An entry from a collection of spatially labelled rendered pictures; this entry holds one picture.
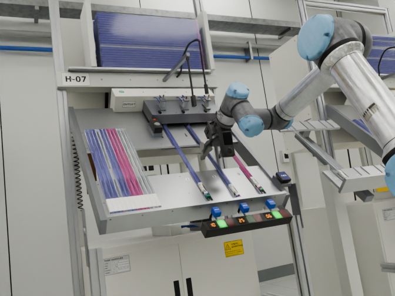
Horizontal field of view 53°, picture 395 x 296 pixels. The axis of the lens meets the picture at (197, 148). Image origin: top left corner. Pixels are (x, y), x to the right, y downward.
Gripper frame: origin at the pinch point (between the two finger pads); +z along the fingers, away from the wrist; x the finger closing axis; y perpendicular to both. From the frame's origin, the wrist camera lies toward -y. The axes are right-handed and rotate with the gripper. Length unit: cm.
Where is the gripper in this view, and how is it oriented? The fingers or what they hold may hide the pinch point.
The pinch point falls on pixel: (211, 158)
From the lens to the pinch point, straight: 157.6
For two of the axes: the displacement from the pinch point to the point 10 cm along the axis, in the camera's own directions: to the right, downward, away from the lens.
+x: -9.1, 0.6, -4.1
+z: -2.7, 6.7, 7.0
